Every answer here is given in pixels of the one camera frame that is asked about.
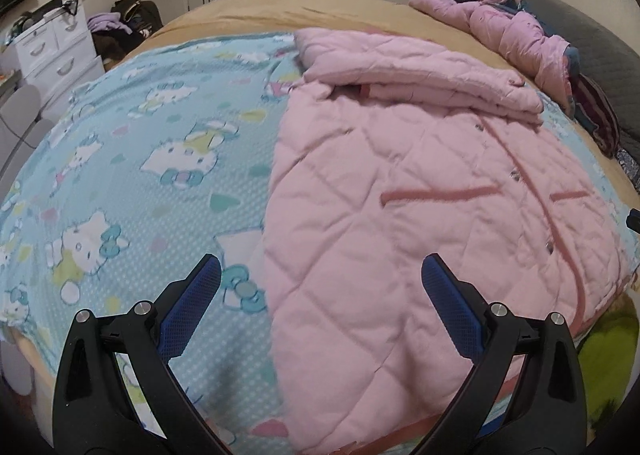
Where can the dark patterned pillow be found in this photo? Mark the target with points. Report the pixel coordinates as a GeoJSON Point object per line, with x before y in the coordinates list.
{"type": "Point", "coordinates": [630, 167]}

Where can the pink quilted jacket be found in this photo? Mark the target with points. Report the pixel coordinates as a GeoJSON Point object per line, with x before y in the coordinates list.
{"type": "Point", "coordinates": [425, 215]}

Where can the purple cloth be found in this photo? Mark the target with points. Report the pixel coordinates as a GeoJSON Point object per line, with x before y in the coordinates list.
{"type": "Point", "coordinates": [107, 24]}

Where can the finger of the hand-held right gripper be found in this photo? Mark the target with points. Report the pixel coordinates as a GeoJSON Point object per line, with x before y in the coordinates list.
{"type": "Point", "coordinates": [634, 221]}

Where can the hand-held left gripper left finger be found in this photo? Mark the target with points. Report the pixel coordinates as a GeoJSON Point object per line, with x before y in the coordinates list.
{"type": "Point", "coordinates": [192, 305]}

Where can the pink padded coat pile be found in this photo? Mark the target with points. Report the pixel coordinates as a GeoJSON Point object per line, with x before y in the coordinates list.
{"type": "Point", "coordinates": [505, 30]}

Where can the grey quilted headboard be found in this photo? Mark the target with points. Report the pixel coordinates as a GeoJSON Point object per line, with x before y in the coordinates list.
{"type": "Point", "coordinates": [590, 30]}

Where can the green plush object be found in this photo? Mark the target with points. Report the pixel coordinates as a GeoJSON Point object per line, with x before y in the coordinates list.
{"type": "Point", "coordinates": [605, 360]}

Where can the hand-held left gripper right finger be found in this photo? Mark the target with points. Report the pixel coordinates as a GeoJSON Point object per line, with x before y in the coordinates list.
{"type": "Point", "coordinates": [452, 305]}

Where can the blue cartoon printed blanket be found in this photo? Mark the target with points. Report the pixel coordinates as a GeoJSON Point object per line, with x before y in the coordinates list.
{"type": "Point", "coordinates": [150, 195]}

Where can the white drawer cabinet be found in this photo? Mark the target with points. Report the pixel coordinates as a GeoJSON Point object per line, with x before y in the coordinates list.
{"type": "Point", "coordinates": [55, 50]}

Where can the dark striped cloth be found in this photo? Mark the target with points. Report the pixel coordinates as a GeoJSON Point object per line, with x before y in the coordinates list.
{"type": "Point", "coordinates": [597, 115]}

